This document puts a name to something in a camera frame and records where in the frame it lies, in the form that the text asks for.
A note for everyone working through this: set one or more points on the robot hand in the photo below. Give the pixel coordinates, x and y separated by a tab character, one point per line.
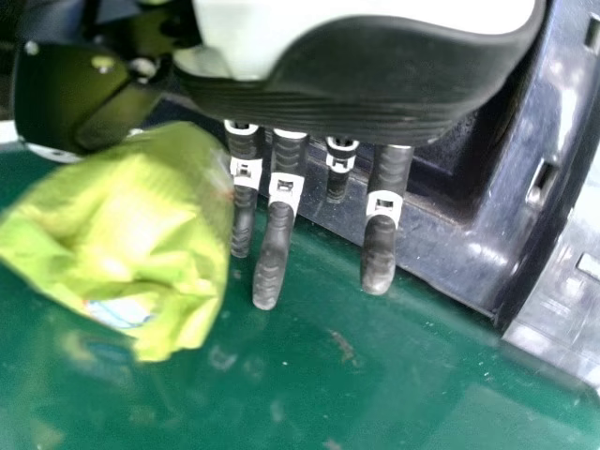
356	75

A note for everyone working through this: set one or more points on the yellow-green biscuit packet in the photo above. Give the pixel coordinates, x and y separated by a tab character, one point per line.
122	234

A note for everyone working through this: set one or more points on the black oven with glass door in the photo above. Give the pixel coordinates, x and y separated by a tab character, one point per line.
515	197

